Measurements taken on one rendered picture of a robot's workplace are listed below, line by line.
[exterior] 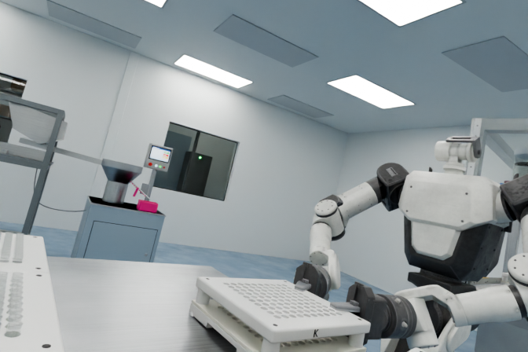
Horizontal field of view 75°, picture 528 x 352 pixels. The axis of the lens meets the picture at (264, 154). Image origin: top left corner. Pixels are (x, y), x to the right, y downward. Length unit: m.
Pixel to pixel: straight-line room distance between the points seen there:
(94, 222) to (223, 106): 3.82
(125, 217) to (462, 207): 2.66
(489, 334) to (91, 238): 2.74
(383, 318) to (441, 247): 0.39
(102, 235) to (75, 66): 3.36
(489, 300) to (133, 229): 2.77
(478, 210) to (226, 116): 5.60
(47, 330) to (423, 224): 0.99
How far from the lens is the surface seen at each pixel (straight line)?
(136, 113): 5.97
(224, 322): 0.68
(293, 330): 0.59
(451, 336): 1.17
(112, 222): 3.21
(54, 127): 3.87
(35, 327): 0.47
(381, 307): 0.82
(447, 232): 1.14
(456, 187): 1.14
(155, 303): 0.79
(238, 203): 6.55
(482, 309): 0.93
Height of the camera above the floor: 1.12
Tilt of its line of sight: 7 degrees up
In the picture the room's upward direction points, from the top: 13 degrees clockwise
